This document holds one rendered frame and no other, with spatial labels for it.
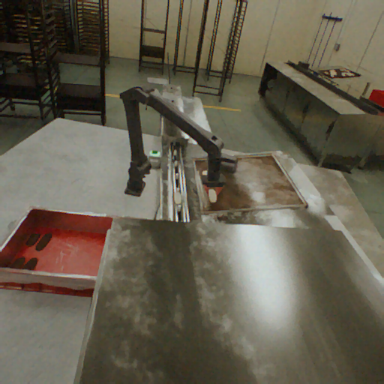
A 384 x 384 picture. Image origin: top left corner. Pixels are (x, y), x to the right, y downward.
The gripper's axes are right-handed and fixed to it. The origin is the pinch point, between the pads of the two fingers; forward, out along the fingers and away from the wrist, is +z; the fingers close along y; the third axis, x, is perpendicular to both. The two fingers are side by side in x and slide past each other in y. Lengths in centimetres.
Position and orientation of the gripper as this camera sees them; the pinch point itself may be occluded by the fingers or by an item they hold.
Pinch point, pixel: (211, 194)
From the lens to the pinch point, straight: 131.7
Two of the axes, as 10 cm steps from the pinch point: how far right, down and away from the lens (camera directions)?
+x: -0.5, -5.8, 8.1
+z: 0.1, 8.1, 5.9
